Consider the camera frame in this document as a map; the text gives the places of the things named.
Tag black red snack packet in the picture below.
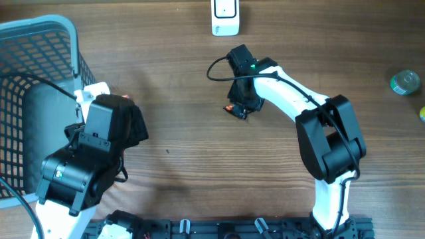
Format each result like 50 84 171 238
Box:
223 104 252 120

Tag silver tin can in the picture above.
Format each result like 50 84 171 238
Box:
390 70 420 96

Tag yellow capped bottle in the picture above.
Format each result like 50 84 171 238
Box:
419 107 425 121

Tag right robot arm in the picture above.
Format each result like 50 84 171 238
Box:
225 44 366 238

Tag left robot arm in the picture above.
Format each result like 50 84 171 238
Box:
31 94 149 238

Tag white barcode scanner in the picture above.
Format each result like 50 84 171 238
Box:
211 0 240 37

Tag grey plastic mesh basket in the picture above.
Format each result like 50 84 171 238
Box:
1 15 96 202

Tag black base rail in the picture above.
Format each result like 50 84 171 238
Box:
81 217 375 239

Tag right camera cable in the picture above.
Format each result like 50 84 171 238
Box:
206 56 361 238

